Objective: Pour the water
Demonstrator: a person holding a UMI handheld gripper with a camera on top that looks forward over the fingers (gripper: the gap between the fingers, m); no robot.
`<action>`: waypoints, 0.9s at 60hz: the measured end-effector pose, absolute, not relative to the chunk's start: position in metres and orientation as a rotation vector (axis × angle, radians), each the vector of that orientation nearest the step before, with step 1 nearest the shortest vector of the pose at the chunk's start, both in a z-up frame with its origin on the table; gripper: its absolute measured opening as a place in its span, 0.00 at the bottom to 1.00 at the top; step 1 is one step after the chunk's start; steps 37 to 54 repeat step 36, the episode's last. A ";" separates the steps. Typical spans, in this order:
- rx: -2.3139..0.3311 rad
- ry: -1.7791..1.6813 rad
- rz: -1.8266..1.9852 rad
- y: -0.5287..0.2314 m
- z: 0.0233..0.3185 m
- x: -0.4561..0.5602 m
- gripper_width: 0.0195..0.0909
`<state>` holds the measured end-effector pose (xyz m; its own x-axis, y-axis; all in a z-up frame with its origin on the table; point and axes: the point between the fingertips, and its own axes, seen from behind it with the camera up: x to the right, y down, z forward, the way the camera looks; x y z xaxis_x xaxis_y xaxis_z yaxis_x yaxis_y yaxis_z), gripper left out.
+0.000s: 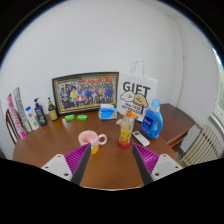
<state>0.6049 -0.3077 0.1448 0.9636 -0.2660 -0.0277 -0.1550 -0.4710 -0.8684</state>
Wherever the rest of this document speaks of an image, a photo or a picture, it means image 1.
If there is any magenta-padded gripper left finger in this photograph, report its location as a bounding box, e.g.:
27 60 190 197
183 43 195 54
40 143 92 186

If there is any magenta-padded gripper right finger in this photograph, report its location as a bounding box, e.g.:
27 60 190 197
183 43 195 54
131 143 184 186

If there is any orange-capped clear drink bottle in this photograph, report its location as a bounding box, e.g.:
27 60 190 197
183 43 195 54
115 110 138 149

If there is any white remote control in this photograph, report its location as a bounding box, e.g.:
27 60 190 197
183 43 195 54
131 130 151 148

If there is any pink ceramic mug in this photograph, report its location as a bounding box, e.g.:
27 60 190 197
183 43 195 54
77 130 108 155

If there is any flat round red coaster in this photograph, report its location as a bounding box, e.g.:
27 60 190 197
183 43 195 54
116 139 133 150

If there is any blue detergent bottle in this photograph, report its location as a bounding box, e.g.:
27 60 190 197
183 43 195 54
140 98 164 140

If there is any brown wooden side cabinet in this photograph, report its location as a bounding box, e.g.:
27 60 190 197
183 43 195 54
159 102 196 153

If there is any brown pump bottle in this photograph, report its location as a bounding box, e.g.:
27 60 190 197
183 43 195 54
47 97 59 122

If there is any white radiator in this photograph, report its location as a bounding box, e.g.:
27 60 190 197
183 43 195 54
180 124 224 167

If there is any dark blue pump bottle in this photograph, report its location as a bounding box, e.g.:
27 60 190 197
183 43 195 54
33 97 48 127

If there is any blue tissue pack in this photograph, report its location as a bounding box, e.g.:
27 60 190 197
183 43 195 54
97 103 119 121

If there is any white blue-capped lotion bottle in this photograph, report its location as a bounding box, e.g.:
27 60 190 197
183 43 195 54
25 106 40 131

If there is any framed group photo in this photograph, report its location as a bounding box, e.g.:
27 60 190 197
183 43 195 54
51 71 120 117

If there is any white paper gift bag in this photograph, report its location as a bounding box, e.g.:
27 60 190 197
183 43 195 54
116 60 159 123

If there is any long pink box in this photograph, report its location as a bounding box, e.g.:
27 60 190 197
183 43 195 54
6 92 27 141

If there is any long white and blue box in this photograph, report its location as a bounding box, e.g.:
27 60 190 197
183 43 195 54
12 86 33 134

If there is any window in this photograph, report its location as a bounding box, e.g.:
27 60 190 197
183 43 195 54
211 48 224 129

